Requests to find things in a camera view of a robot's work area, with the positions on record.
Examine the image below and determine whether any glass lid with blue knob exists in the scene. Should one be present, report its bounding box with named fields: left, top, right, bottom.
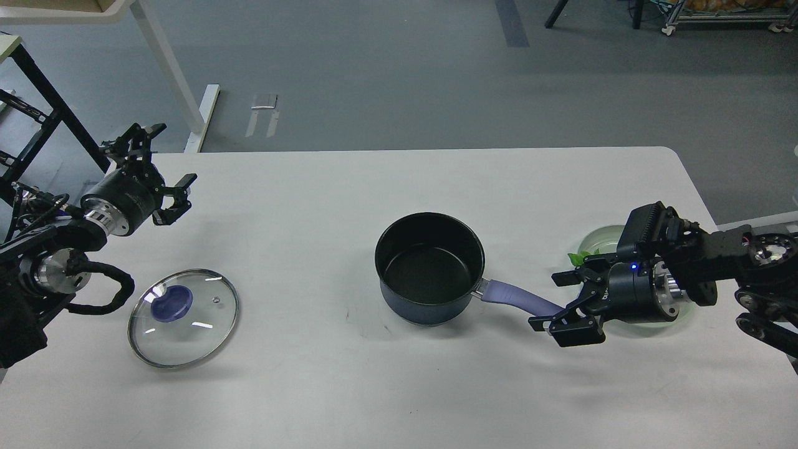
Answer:
left=127, top=268, right=240, bottom=369

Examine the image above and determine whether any clear glass plate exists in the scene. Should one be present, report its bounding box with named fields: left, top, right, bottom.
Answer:
left=576, top=224, right=696, bottom=332

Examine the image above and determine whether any metal wheeled cart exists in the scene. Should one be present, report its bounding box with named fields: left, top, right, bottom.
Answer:
left=658, top=1, right=797, bottom=36

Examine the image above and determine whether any white desk frame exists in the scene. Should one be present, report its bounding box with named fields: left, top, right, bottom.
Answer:
left=0, top=0, right=221, bottom=154

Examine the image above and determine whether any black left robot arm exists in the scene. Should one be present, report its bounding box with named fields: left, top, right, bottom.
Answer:
left=1, top=124, right=197, bottom=370

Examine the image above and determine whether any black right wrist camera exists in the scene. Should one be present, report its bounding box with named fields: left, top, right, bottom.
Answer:
left=616, top=201, right=673, bottom=263

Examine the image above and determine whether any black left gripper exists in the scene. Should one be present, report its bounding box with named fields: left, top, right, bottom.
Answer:
left=82, top=123, right=198, bottom=236

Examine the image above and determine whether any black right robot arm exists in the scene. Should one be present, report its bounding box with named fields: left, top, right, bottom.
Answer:
left=528, top=202, right=797, bottom=357

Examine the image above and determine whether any toy carrot with green leaves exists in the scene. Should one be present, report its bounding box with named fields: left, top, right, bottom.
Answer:
left=567, top=248, right=601, bottom=268

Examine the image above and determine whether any blue saucepan with handle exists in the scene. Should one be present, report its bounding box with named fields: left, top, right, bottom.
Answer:
left=374, top=212, right=564, bottom=327

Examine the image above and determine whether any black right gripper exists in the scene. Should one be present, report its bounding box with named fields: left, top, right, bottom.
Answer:
left=528, top=258, right=681, bottom=347

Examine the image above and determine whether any black metal rack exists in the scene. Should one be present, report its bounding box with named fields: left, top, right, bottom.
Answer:
left=2, top=40, right=110, bottom=243

